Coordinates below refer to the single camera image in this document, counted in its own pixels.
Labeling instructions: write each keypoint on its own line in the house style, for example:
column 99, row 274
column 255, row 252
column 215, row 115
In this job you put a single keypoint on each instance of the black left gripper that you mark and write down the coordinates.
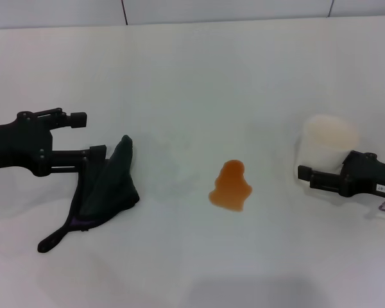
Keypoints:
column 16, row 144

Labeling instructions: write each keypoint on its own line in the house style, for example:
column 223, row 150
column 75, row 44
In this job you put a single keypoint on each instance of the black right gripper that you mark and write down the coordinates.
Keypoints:
column 369, row 176

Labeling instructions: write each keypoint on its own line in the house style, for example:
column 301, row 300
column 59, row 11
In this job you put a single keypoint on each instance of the white paper cup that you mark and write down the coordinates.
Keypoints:
column 327, row 141

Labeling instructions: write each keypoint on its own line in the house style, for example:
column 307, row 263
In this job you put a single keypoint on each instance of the dark blue rag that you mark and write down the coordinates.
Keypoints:
column 112, row 186

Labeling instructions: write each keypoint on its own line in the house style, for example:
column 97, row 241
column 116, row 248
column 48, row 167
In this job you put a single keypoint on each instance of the orange brown liquid stain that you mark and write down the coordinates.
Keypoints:
column 231, row 189

